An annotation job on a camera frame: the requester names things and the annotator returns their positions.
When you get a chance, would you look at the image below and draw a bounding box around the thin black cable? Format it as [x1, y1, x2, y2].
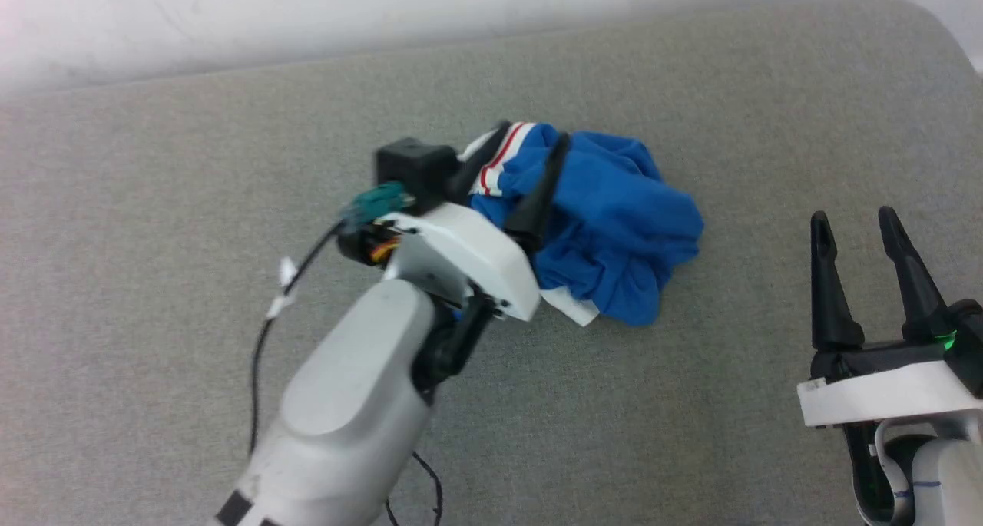
[247, 219, 348, 458]
[384, 451, 445, 526]

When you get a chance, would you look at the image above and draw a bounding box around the green cable connector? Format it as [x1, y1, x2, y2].
[348, 181, 416, 224]

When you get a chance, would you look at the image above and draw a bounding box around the white cable tag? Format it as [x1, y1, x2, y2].
[266, 256, 301, 320]

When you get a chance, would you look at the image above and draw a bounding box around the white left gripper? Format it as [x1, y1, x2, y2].
[380, 121, 573, 324]

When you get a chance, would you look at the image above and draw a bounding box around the blue polo shirt white collar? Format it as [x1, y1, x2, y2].
[458, 121, 705, 329]

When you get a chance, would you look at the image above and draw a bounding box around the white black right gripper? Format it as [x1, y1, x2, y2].
[797, 207, 983, 428]

